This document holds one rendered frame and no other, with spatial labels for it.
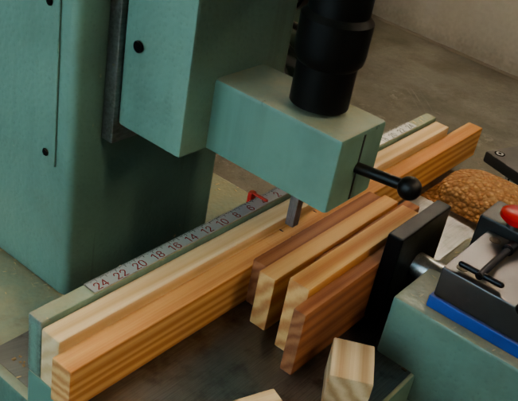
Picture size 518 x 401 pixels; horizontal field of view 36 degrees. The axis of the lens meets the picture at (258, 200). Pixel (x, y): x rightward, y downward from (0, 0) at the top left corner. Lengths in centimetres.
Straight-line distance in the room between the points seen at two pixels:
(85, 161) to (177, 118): 12
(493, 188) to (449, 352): 32
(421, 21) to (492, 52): 45
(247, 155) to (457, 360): 24
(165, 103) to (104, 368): 24
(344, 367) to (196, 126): 24
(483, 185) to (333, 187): 32
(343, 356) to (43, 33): 38
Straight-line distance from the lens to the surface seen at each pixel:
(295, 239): 72
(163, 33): 68
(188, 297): 64
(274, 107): 66
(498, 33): 427
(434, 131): 99
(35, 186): 81
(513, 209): 70
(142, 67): 70
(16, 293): 86
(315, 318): 63
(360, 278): 67
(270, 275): 65
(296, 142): 65
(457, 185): 93
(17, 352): 79
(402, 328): 67
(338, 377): 61
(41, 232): 83
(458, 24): 437
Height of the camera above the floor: 134
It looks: 31 degrees down
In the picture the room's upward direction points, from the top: 11 degrees clockwise
